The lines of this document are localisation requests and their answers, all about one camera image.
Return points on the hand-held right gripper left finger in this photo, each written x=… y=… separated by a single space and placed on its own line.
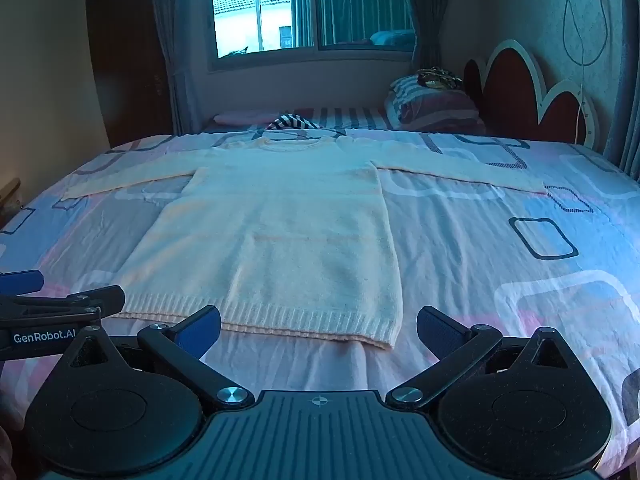
x=199 y=334

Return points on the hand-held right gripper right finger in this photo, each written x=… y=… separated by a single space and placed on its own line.
x=441 y=334

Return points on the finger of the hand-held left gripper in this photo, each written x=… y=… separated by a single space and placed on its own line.
x=100 y=298
x=20 y=281

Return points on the cream knit sweater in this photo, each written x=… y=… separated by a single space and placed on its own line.
x=280 y=235

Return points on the striped clothes pile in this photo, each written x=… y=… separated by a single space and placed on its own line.
x=292 y=122

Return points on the patterned pink white blanket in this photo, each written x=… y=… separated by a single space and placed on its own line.
x=500 y=260

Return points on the pink cushion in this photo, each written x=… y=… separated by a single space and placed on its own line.
x=245 y=116

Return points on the striped pillow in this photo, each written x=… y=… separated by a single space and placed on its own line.
x=430 y=110

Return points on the striped bed sheet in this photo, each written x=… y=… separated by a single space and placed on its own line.
x=350 y=117

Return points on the brown wooden wardrobe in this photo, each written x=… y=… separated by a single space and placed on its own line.
x=125 y=60

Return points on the red scalloped headboard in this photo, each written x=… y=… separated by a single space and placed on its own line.
x=515 y=90

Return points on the gold patterned item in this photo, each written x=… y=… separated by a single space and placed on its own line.
x=437 y=79

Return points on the grey curtain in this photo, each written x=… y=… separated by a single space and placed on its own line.
x=175 y=50
x=425 y=10

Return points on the teal cushion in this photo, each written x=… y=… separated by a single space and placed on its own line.
x=395 y=38

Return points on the window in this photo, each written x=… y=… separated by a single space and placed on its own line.
x=240 y=5

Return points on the striped sheer curtain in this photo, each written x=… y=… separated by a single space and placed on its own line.
x=360 y=0

